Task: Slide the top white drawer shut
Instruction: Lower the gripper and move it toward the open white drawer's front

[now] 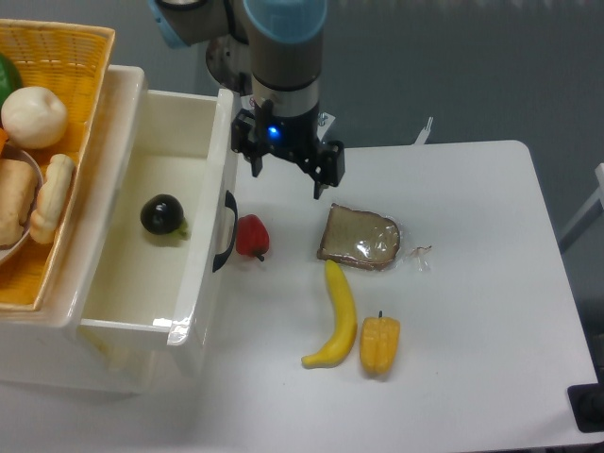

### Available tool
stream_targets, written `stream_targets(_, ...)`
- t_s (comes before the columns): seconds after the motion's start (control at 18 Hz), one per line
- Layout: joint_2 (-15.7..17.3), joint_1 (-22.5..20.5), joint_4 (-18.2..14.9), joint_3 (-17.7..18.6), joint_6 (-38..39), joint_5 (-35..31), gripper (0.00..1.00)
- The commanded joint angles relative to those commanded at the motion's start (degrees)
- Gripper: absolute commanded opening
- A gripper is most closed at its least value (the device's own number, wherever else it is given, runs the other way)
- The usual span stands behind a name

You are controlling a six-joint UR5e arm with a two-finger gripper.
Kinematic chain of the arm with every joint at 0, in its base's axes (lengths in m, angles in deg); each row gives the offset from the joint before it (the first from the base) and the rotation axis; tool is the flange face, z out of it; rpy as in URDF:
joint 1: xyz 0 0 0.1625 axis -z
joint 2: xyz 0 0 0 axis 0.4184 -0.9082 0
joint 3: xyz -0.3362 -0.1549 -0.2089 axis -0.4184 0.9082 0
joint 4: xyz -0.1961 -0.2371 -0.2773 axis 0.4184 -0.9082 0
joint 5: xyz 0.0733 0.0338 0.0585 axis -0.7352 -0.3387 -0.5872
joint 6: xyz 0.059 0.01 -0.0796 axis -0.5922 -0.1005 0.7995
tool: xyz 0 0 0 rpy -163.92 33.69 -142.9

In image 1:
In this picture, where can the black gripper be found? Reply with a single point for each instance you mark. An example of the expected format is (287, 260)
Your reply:
(259, 132)

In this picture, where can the white top drawer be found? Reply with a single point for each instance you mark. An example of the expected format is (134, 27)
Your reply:
(155, 294)

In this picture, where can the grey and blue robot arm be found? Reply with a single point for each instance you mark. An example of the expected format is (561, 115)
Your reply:
(284, 42)

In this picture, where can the white drawer cabinet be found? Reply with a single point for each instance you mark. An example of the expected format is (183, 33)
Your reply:
(48, 346)

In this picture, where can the red toy bell pepper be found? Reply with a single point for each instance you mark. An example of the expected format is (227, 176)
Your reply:
(252, 239)

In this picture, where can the wrapped brown bread slice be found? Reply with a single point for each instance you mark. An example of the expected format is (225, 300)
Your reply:
(370, 241)

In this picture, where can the dark purple toy eggplant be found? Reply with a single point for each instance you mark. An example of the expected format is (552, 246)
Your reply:
(164, 215)

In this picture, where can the yellow toy banana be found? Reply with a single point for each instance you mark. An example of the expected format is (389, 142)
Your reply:
(336, 349)

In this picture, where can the yellow toy bell pepper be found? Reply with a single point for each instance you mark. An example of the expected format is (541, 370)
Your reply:
(379, 343)

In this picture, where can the yellow wicker basket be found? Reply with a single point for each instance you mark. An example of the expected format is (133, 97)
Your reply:
(70, 60)

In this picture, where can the beige toy bread roll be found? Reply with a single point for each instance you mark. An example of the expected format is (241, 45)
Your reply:
(44, 219)

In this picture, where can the white round toy onion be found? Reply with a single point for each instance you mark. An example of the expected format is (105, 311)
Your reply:
(34, 117)

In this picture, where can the tan toy bread loaf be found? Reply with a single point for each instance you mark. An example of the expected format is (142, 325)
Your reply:
(18, 184)

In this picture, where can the grey plate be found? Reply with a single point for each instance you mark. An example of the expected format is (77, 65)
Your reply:
(11, 152)

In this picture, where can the orange toy piece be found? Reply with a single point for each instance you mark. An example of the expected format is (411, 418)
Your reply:
(3, 139)

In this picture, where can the green toy pepper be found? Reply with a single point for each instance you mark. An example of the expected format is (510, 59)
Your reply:
(10, 78)

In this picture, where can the black device at table edge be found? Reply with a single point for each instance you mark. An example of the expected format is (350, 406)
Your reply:
(587, 406)

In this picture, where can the black top drawer handle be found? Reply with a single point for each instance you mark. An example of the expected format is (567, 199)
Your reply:
(228, 234)

